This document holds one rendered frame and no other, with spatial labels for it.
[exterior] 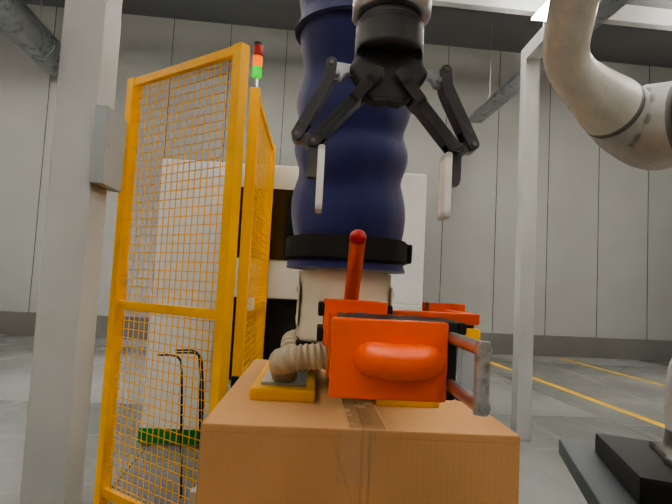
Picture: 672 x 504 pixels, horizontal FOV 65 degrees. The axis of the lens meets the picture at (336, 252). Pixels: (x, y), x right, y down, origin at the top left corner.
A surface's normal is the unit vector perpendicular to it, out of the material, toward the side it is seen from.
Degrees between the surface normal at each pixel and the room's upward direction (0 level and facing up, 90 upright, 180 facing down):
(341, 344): 90
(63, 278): 90
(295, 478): 90
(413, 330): 90
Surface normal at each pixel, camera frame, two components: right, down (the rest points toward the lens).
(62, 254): 0.04, -0.07
